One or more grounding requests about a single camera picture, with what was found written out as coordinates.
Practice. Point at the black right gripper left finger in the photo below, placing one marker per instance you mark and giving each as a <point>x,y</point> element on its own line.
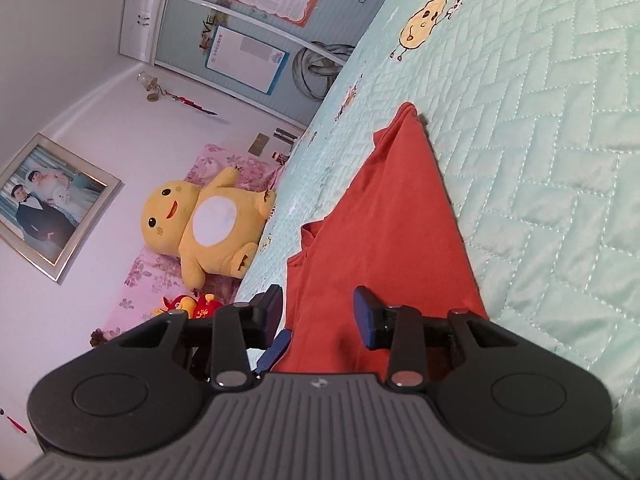
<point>215,349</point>

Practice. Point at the pink floral pillow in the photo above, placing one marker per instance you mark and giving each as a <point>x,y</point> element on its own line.
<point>153,277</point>

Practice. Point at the framed wedding photo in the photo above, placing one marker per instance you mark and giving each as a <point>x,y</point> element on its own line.
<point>50,201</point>

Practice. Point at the red t-shirt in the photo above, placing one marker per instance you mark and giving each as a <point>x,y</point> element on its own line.
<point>393,231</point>

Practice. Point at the red small plush toy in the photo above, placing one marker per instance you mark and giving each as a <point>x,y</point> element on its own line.
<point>196,307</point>

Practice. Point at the wall hanging ornament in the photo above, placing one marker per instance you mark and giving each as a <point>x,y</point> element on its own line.
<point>154,91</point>

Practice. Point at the mint quilted floral bedspread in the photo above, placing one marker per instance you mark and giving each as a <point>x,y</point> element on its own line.
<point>532,108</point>

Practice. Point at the sliding glass wardrobe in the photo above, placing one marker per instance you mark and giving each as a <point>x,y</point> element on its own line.
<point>176,35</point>

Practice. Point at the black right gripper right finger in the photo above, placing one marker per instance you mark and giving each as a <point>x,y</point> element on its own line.
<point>422,350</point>

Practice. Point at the blue bordered poster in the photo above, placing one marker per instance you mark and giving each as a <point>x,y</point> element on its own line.
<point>246,60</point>

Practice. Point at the yellow plush toy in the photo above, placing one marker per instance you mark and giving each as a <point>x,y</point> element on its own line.
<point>213,230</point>

